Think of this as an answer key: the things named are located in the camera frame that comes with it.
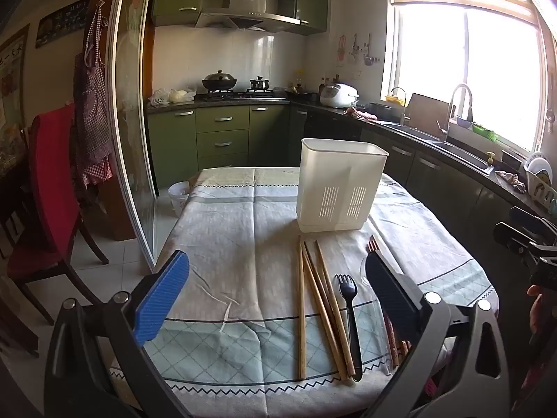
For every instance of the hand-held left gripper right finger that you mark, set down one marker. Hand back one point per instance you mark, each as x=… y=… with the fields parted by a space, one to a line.
x=391 y=296

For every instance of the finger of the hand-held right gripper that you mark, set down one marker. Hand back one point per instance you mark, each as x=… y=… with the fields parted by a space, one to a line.
x=528 y=218
x=511 y=234

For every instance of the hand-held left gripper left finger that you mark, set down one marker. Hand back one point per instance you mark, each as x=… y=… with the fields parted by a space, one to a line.
x=161 y=300

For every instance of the reddish brown chopstick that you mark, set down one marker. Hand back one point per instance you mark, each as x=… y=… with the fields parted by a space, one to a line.
x=394 y=339
x=402 y=346

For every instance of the black plastic fork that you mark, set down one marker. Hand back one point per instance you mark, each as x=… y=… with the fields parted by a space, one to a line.
x=351 y=326

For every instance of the light bamboo chopstick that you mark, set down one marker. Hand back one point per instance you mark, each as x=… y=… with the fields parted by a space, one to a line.
x=301 y=313
x=333 y=296
x=324 y=309

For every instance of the white plastic utensil holder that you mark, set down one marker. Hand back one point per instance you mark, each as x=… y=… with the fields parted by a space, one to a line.
x=339 y=183

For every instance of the person's right hand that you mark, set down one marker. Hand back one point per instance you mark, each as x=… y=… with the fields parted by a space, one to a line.
x=536 y=309

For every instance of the dish rack with plates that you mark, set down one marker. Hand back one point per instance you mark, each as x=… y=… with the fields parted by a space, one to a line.
x=541 y=180

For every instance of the grey dish rag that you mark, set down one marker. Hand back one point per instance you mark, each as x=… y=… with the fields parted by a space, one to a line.
x=512 y=179

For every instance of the steel kitchen sink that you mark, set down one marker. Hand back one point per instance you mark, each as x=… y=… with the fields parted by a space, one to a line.
x=461 y=152

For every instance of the green bowl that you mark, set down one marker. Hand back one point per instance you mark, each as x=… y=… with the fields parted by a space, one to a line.
x=484 y=132

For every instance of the white trash bin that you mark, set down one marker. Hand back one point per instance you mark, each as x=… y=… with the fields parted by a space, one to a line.
x=178 y=198

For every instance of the grey checked tablecloth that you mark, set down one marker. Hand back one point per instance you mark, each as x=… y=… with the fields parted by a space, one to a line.
x=243 y=226

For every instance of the steel kitchen faucet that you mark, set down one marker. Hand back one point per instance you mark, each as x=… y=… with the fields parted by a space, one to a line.
x=457 y=104

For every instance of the wooden cutting board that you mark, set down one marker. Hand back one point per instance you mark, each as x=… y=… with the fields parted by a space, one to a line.
x=428 y=115

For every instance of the red wooden chair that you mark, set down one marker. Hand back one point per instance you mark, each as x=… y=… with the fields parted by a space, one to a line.
x=48 y=174

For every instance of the green lower cabinets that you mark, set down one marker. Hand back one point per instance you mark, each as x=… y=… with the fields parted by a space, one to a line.
x=222 y=135

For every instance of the green cabinets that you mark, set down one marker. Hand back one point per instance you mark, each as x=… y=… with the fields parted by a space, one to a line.
x=222 y=135
x=311 y=4

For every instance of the sliding glass door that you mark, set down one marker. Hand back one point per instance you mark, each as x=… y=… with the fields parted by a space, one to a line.
x=130 y=117

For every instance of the red cloth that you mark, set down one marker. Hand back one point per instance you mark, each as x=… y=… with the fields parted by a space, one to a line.
x=361 y=113

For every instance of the white plastic bags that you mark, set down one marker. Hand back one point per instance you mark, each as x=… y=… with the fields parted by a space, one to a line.
x=172 y=96

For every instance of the white rice cooker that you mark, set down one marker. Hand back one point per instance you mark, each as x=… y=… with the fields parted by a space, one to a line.
x=338 y=95

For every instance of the red checked apron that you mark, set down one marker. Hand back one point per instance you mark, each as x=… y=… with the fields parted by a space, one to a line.
x=89 y=96

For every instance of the gas stove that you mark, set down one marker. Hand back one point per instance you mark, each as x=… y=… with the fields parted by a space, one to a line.
x=243 y=94

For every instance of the black wok with lid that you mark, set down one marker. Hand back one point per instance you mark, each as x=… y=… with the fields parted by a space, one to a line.
x=219 y=82

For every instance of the small black pot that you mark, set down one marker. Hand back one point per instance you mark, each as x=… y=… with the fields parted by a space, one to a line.
x=260 y=83

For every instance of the steel range hood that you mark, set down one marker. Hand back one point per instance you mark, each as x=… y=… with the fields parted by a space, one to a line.
x=248 y=19

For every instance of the green upper cabinets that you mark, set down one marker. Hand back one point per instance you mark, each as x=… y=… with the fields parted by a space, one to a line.
x=311 y=4

